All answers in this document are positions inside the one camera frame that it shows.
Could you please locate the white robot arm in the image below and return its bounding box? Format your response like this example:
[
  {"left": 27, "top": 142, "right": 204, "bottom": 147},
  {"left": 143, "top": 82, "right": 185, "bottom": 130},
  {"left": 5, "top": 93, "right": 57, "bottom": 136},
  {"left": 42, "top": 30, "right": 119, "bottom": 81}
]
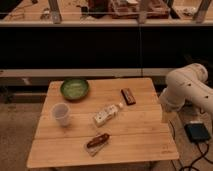
[{"left": 159, "top": 63, "right": 213, "bottom": 120}]

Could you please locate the green ceramic bowl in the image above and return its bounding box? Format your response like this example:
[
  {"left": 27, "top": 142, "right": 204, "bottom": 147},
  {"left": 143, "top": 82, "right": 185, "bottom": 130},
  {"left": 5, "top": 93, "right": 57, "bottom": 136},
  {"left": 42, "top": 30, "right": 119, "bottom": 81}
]
[{"left": 60, "top": 78, "right": 89, "bottom": 100}]

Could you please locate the dark brown chocolate bar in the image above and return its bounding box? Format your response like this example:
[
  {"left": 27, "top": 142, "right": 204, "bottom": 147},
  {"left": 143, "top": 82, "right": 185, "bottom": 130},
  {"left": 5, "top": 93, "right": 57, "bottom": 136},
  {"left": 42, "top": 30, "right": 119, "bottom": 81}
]
[{"left": 121, "top": 88, "right": 136, "bottom": 105}]

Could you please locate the wooden folding table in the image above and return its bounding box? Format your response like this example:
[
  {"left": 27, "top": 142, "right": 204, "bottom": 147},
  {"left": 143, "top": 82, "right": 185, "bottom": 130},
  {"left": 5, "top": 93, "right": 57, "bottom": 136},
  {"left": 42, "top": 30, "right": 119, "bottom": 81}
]
[{"left": 27, "top": 78, "right": 179, "bottom": 169}]

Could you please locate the translucent plastic cup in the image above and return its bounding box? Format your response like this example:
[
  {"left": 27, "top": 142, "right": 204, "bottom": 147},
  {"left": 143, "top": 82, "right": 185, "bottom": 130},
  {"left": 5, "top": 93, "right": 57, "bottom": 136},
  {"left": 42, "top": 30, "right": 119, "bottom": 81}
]
[{"left": 51, "top": 103, "right": 70, "bottom": 127}]

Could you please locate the brown snack on wrapper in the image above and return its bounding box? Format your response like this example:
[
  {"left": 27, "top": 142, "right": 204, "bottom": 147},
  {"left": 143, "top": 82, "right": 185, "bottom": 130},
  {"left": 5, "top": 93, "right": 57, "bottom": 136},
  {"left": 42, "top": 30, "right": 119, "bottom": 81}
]
[{"left": 84, "top": 133, "right": 110, "bottom": 156}]

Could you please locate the black power box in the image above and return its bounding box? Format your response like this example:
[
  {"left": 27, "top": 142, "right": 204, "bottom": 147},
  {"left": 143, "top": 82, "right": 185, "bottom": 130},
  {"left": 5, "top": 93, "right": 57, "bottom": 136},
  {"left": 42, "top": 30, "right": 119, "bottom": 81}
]
[{"left": 184, "top": 123, "right": 211, "bottom": 143}]

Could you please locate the black cable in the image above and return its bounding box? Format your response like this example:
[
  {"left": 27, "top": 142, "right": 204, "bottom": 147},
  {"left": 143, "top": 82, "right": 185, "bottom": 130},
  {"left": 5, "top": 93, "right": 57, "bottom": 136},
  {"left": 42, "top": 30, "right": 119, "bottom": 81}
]
[{"left": 169, "top": 120, "right": 213, "bottom": 171}]

